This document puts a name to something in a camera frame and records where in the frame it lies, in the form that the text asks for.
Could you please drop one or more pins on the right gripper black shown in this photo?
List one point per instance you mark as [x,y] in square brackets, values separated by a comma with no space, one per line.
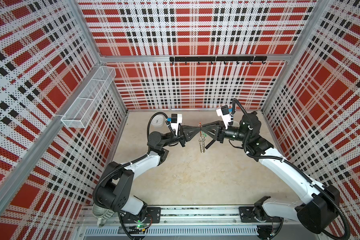
[220,136]

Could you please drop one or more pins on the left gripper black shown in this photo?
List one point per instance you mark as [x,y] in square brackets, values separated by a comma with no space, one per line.
[186,133]

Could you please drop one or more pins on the silver keyring with chain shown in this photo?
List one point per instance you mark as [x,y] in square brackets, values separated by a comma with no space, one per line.
[202,142]

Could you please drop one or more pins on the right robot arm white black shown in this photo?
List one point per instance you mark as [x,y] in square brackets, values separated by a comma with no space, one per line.
[318,208]

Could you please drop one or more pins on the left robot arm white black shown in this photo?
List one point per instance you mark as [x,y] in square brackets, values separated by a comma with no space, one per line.
[114,187]

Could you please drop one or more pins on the black wrist watch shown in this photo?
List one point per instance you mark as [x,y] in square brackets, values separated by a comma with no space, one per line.
[210,144]

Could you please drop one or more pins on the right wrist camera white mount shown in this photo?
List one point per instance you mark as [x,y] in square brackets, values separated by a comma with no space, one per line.
[226,114]

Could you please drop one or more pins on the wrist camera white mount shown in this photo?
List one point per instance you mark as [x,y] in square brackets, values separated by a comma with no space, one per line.
[226,114]
[174,123]

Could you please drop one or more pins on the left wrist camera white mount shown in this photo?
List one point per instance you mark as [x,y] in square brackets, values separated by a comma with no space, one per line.
[174,123]

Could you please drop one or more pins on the black hook rail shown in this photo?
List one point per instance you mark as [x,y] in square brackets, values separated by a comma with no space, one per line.
[224,59]

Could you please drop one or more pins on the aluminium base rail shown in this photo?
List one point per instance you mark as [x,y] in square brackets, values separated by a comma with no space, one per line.
[219,222]

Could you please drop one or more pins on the white wire mesh basket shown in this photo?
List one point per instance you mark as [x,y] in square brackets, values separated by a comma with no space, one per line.
[96,85]

